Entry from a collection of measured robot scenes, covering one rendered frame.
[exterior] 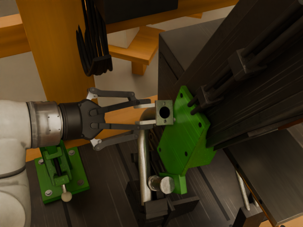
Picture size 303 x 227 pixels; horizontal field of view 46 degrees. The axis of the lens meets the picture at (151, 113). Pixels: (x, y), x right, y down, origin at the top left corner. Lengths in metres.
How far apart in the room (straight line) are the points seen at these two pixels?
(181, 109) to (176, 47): 0.20
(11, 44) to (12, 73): 1.87
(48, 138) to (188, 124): 0.28
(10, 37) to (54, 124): 0.38
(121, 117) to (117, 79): 1.44
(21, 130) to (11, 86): 2.11
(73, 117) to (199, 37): 0.41
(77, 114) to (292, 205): 0.47
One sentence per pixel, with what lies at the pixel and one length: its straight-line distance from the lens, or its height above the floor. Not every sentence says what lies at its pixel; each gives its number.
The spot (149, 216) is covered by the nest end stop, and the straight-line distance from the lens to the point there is 0.91.
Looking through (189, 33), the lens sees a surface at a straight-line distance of 0.95.
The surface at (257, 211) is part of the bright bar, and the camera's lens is 0.91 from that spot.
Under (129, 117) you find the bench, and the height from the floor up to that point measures 0.88.
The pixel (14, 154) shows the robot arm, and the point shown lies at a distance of 0.68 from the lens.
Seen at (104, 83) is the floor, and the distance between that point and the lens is 2.63.
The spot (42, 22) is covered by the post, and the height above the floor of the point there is 1.32.
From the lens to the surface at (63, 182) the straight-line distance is 0.96.
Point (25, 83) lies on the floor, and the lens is 2.76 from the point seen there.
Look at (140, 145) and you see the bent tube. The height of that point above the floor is 1.07.
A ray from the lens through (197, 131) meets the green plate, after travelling 0.71.
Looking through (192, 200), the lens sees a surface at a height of 0.96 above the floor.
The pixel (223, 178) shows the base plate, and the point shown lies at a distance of 1.07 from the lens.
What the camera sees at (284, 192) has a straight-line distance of 0.81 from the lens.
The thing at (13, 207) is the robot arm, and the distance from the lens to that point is 0.67.
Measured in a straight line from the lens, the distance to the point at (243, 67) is 0.47.
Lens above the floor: 1.79
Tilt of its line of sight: 48 degrees down
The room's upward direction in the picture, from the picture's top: straight up
